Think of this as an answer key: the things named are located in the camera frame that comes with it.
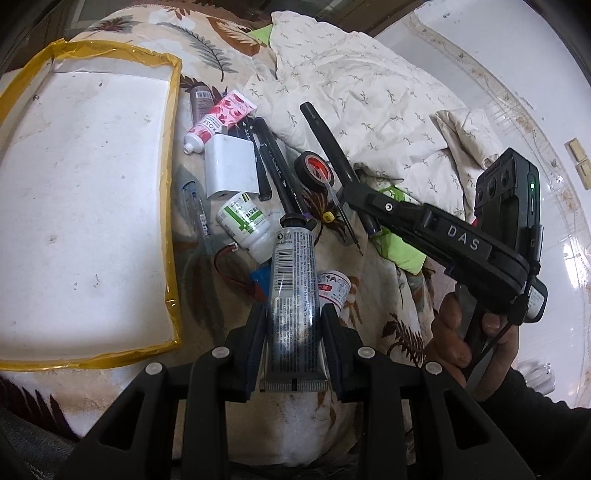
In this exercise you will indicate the black marker purple ends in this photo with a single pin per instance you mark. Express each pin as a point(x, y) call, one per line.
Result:
point(277, 166)

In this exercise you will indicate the white foam tray yellow tape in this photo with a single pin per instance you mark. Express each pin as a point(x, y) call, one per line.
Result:
point(83, 207)

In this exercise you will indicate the green cloth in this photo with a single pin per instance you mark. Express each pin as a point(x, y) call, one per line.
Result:
point(401, 251)
point(262, 34)

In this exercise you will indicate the white twig printed quilt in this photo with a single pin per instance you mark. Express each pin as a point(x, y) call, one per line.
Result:
point(369, 92)

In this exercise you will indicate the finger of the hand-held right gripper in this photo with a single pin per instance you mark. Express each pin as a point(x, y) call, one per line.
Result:
point(388, 212)

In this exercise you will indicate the silver cream tube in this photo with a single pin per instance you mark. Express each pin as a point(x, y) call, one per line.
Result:
point(291, 300)

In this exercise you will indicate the wooden block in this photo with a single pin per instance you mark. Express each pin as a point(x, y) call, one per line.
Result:
point(579, 152)

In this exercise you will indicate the leaf printed blanket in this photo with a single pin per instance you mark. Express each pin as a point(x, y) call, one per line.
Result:
point(194, 50)

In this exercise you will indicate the white bottle red label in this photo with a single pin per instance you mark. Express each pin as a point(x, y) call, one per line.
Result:
point(334, 288)

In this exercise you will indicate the white bottle green label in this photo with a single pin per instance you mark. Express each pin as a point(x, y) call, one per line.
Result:
point(249, 226)

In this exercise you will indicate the pink rose hand cream tube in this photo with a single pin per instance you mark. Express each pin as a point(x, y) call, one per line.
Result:
point(221, 117)

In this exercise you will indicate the black marker blue ends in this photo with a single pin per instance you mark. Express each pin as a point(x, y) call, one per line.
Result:
point(323, 134)

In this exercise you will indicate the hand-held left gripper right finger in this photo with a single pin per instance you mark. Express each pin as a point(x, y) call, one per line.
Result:
point(333, 350)

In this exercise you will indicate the person's right forearm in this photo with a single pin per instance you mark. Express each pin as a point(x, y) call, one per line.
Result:
point(521, 415)

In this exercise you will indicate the grey tube with barcode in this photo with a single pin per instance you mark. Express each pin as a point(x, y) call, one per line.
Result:
point(201, 99)

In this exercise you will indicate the white power adapter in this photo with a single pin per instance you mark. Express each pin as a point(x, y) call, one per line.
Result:
point(231, 168)

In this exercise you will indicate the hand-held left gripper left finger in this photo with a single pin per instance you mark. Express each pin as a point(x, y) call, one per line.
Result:
point(251, 350)

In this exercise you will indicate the black tape roll red core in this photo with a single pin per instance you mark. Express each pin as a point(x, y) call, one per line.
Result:
point(300, 175)

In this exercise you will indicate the clear ballpoint pen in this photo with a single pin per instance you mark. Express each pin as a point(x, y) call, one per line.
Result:
point(196, 212)

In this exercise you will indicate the person's right hand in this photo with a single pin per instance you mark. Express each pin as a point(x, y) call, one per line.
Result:
point(450, 337)

